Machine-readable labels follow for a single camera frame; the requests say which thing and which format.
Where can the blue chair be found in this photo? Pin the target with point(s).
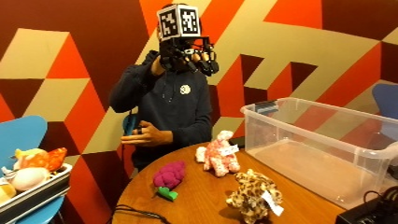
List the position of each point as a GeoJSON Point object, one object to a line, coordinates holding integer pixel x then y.
{"type": "Point", "coordinates": [20, 133]}
{"type": "Point", "coordinates": [129, 124]}

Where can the the person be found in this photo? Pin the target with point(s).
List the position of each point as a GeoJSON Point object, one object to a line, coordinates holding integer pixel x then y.
{"type": "Point", "coordinates": [178, 109]}

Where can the purple grape plush toy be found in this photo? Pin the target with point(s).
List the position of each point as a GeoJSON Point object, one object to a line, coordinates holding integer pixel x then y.
{"type": "Point", "coordinates": [169, 175]}

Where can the white marker cube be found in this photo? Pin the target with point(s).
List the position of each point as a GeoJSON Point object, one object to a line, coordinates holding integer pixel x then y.
{"type": "Point", "coordinates": [178, 21]}

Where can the pink white plush toy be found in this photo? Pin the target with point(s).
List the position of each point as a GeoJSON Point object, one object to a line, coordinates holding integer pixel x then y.
{"type": "Point", "coordinates": [218, 154]}

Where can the orange plush toy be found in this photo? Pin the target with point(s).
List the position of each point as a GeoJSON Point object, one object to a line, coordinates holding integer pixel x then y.
{"type": "Point", "coordinates": [41, 158]}

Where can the white round plush toy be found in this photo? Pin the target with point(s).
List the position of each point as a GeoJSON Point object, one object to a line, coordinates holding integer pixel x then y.
{"type": "Point", "coordinates": [28, 178]}

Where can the grey white tray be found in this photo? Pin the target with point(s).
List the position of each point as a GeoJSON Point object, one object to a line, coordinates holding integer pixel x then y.
{"type": "Point", "coordinates": [35, 193]}

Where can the leopard print plush toy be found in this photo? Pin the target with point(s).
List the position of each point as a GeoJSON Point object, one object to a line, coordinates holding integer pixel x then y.
{"type": "Point", "coordinates": [253, 196]}

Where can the yellow plush toy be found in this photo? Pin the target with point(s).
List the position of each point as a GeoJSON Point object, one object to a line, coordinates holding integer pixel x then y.
{"type": "Point", "coordinates": [5, 193]}

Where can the clear plastic storage box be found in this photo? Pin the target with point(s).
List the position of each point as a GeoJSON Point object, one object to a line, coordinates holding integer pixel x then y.
{"type": "Point", "coordinates": [318, 149]}

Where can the black device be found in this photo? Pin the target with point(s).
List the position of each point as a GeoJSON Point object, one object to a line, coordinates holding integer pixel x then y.
{"type": "Point", "coordinates": [366, 214]}

